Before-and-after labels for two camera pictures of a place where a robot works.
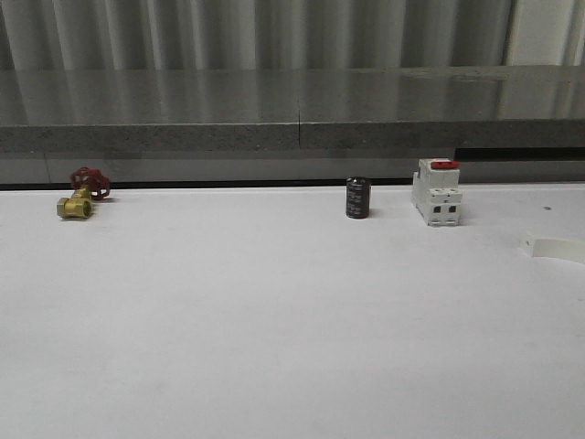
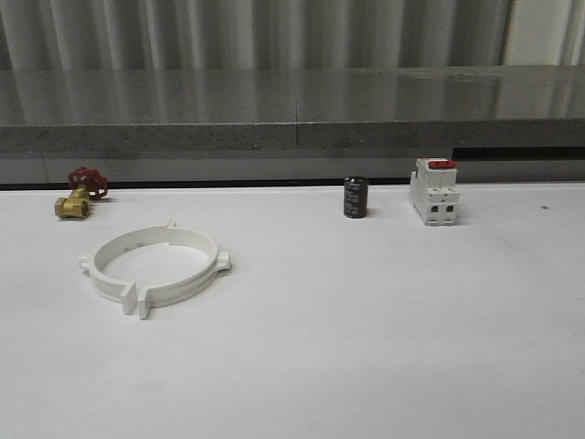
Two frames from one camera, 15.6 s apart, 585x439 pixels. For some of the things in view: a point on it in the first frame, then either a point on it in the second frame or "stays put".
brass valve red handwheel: (89, 184) stays put
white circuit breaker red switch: (436, 192) stays put
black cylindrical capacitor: (357, 197) stays put
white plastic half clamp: (554, 248) to (192, 286)
